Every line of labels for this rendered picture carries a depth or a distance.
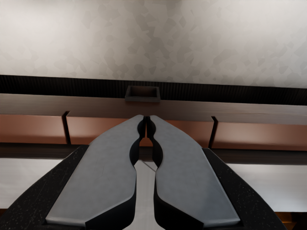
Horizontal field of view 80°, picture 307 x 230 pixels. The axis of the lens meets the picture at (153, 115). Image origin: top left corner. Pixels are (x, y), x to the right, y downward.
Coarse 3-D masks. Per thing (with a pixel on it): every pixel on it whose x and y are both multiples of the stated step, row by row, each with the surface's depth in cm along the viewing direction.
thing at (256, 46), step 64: (0, 0) 28; (64, 0) 28; (128, 0) 29; (192, 0) 29; (256, 0) 29; (0, 64) 33; (64, 64) 33; (128, 64) 33; (192, 64) 33; (256, 64) 34
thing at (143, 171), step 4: (140, 160) 22; (136, 164) 22; (140, 164) 22; (144, 164) 22; (136, 168) 22; (140, 168) 22; (144, 168) 22; (148, 168) 22; (140, 172) 23; (144, 172) 23; (148, 172) 23; (152, 172) 23; (140, 176) 23; (144, 176) 23; (148, 176) 23; (152, 176) 23
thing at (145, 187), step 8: (144, 184) 24; (152, 184) 24; (144, 192) 24; (152, 192) 24; (136, 200) 25; (144, 200) 25; (152, 200) 25; (136, 208) 26; (144, 208) 26; (152, 208) 26
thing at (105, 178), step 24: (144, 120) 12; (96, 144) 9; (120, 144) 9; (96, 168) 8; (120, 168) 8; (72, 192) 7; (96, 192) 7; (120, 192) 7; (48, 216) 6; (72, 216) 6; (96, 216) 6; (120, 216) 7
